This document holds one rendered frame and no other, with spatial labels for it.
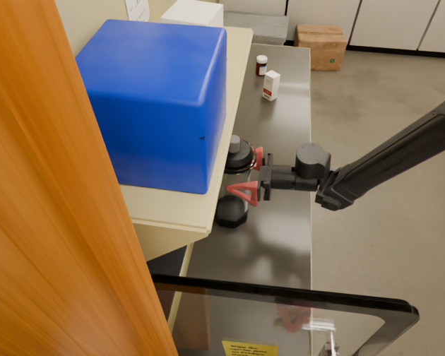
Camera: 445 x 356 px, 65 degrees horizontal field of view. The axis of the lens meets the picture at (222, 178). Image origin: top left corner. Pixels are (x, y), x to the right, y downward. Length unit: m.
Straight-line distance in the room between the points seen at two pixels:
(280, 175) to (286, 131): 0.43
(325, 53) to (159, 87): 3.09
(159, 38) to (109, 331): 0.20
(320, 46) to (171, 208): 3.04
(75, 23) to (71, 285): 0.19
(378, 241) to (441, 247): 0.34
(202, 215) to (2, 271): 0.14
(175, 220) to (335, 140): 2.44
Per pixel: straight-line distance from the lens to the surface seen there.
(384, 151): 0.66
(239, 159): 0.76
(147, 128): 0.24
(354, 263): 2.07
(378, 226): 2.26
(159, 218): 0.27
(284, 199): 1.01
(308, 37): 3.28
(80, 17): 0.30
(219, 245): 0.91
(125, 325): 0.21
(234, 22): 3.34
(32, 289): 0.20
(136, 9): 0.41
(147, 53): 0.26
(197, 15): 0.39
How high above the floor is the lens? 1.73
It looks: 49 degrees down
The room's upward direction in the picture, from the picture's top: straight up
